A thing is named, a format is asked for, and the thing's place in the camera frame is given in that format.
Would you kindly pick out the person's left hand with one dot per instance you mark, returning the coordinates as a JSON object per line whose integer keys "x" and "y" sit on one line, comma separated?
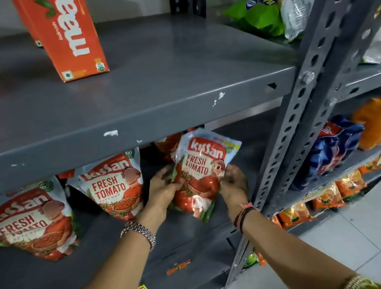
{"x": 157, "y": 196}

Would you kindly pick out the person's right hand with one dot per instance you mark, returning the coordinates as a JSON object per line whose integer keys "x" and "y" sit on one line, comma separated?
{"x": 235, "y": 188}

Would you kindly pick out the person's right thumb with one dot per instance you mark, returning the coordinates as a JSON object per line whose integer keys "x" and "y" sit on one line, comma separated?
{"x": 224, "y": 172}

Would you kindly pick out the person's left thumb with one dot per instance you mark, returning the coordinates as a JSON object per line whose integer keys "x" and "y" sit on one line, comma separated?
{"x": 176, "y": 187}

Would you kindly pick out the tomato ketchup pouch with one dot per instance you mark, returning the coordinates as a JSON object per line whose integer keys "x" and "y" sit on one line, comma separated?
{"x": 114, "y": 189}
{"x": 168, "y": 146}
{"x": 204, "y": 169}
{"x": 24, "y": 225}
{"x": 66, "y": 174}

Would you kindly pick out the person's right forearm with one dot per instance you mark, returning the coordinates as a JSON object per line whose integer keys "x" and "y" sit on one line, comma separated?
{"x": 295, "y": 260}

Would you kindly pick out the red thread wristband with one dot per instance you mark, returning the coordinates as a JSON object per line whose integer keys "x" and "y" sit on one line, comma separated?
{"x": 243, "y": 214}

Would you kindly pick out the silver metal wristwatch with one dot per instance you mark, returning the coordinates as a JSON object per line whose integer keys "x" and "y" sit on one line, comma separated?
{"x": 140, "y": 231}

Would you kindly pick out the orange shelf label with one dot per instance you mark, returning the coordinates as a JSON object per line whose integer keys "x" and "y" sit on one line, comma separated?
{"x": 178, "y": 267}

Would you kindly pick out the small orange yellow snack packet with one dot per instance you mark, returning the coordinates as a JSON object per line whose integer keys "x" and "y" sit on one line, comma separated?
{"x": 351, "y": 184}
{"x": 369, "y": 167}
{"x": 327, "y": 197}
{"x": 294, "y": 215}

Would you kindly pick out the small green packet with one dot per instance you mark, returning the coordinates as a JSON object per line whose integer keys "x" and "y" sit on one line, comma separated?
{"x": 250, "y": 260}

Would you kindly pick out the grey metal shelf board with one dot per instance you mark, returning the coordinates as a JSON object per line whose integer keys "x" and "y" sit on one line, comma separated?
{"x": 150, "y": 83}
{"x": 53, "y": 284}
{"x": 369, "y": 158}
{"x": 369, "y": 76}
{"x": 335, "y": 214}

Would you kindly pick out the blue snack packet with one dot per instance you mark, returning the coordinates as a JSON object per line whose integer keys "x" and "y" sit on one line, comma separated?
{"x": 330, "y": 147}

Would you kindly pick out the steel bolt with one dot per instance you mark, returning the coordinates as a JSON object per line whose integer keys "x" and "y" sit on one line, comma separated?
{"x": 331, "y": 102}
{"x": 308, "y": 77}

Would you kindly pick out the cream right sleeve cuff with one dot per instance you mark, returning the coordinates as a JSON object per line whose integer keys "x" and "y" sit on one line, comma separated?
{"x": 358, "y": 285}

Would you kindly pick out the orange juice carton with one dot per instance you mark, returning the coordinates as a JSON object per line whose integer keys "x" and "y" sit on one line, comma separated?
{"x": 64, "y": 32}

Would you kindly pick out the grey slotted metal post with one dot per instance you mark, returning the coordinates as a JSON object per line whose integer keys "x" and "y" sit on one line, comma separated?
{"x": 353, "y": 47}
{"x": 306, "y": 92}

